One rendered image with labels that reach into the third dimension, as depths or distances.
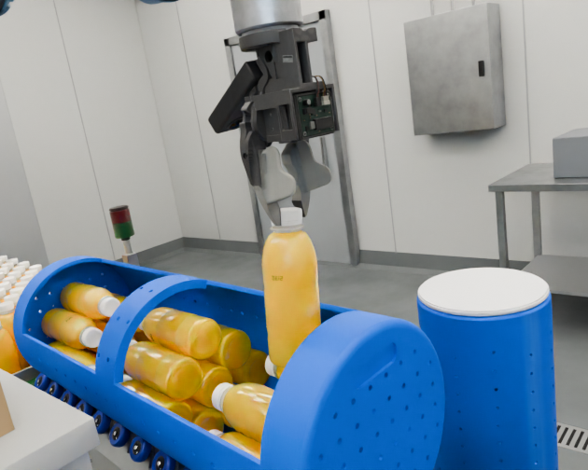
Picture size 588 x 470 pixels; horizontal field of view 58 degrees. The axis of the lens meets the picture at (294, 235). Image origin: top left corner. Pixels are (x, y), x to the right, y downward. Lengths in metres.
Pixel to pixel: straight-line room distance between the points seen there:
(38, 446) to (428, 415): 0.48
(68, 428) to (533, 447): 0.95
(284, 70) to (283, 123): 0.06
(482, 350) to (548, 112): 2.98
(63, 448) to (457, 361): 0.79
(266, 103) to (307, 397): 0.31
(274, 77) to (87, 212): 5.52
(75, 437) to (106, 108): 5.65
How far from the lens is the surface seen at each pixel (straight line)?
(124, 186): 6.30
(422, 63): 4.08
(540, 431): 1.33
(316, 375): 0.59
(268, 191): 0.61
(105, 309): 1.16
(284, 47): 0.59
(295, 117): 0.57
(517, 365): 1.21
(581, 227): 4.10
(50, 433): 0.76
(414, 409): 0.73
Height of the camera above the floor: 1.49
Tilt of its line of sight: 13 degrees down
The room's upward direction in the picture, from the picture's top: 9 degrees counter-clockwise
